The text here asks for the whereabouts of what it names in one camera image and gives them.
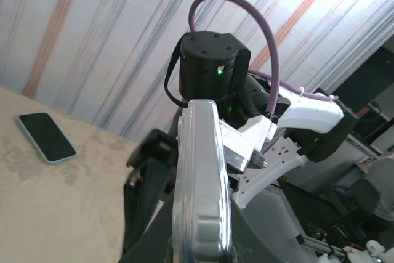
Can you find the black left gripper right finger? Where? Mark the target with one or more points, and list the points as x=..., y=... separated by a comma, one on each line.
x=246, y=238

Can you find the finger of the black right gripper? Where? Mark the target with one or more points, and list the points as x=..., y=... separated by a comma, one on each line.
x=141, y=189

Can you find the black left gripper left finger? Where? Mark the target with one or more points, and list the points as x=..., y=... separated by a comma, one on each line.
x=160, y=238

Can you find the clear phone case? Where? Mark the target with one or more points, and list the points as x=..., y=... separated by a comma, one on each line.
x=200, y=167

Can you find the pale green phone case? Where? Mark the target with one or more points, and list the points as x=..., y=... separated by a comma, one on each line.
x=50, y=161

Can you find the green smartphone black screen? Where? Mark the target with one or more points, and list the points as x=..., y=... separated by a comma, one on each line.
x=46, y=135

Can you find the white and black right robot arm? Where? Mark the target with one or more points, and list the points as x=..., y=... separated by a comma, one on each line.
x=307, y=112

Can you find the grey office chair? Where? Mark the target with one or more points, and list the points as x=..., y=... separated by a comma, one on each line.
x=381, y=183

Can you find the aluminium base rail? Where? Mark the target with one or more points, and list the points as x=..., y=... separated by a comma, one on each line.
x=317, y=244

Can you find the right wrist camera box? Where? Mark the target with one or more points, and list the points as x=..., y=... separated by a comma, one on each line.
x=237, y=149

